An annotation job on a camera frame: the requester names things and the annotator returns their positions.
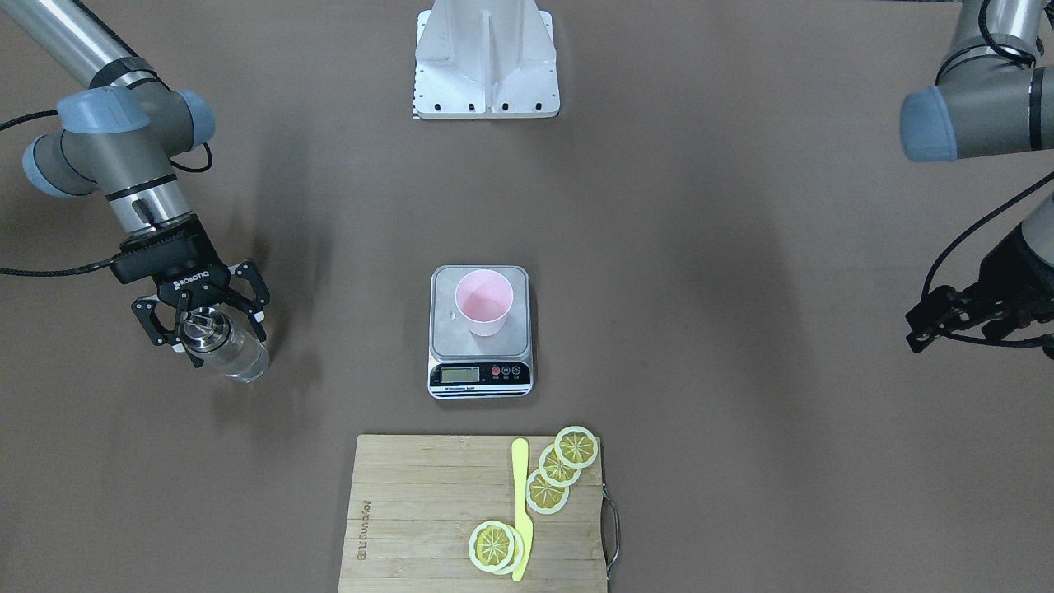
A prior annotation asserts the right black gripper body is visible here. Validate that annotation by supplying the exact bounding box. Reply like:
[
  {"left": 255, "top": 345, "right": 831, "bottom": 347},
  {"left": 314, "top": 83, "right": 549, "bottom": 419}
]
[{"left": 110, "top": 214, "right": 235, "bottom": 311}]

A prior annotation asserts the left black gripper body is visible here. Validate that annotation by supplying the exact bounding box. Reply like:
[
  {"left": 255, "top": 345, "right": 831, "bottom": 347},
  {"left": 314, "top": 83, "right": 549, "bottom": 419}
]
[{"left": 977, "top": 224, "right": 1053, "bottom": 329}]

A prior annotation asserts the glass sauce bottle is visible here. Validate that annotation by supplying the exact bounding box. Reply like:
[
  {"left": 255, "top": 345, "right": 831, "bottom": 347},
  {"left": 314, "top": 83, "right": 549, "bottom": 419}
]
[{"left": 176, "top": 307, "right": 270, "bottom": 383}]

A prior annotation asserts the pink plastic cup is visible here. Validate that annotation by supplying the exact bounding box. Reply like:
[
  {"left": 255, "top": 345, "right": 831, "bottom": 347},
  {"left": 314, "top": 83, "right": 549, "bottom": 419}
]
[{"left": 455, "top": 269, "right": 515, "bottom": 337}]

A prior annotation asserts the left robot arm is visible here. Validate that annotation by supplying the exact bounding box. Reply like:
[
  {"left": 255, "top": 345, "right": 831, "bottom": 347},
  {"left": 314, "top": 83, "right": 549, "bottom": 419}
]
[{"left": 899, "top": 1, "right": 1053, "bottom": 356}]

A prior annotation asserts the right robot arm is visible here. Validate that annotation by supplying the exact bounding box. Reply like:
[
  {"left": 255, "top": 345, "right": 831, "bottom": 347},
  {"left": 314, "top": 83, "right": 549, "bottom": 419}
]
[{"left": 2, "top": 1, "right": 270, "bottom": 383}]

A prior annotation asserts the digital kitchen scale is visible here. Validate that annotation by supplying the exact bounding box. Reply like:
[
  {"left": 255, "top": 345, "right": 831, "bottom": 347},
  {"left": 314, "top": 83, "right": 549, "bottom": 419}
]
[{"left": 427, "top": 265, "right": 534, "bottom": 400}]

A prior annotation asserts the bamboo cutting board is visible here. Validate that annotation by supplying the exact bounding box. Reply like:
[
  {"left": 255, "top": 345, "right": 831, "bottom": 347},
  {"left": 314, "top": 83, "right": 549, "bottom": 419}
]
[{"left": 338, "top": 434, "right": 618, "bottom": 592}]

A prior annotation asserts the yellow plastic knife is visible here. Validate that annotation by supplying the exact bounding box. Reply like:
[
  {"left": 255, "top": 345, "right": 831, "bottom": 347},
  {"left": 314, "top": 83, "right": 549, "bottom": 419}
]
[{"left": 511, "top": 437, "right": 534, "bottom": 582}]

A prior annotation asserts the lemon slice far end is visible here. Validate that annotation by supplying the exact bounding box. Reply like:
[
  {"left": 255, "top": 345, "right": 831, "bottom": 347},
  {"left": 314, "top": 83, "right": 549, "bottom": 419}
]
[{"left": 553, "top": 424, "right": 601, "bottom": 469}]

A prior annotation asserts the lemon slice under knife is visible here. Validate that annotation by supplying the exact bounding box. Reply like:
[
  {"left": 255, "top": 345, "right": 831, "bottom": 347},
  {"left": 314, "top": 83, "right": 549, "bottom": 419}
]
[{"left": 494, "top": 528, "right": 525, "bottom": 575}]

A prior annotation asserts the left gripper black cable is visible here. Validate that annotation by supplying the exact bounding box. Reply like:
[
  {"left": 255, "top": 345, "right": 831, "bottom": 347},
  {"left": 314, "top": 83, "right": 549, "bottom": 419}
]
[{"left": 918, "top": 169, "right": 1054, "bottom": 348}]

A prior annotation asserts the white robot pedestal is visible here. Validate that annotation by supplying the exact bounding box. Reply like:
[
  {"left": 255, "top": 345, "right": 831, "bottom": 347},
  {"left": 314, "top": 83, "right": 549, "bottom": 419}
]
[{"left": 412, "top": 1, "right": 561, "bottom": 120}]

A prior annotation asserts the lemon slice near handle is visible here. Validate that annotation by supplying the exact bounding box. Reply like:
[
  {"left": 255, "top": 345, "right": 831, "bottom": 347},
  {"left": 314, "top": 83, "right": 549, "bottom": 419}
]
[{"left": 468, "top": 521, "right": 512, "bottom": 575}]

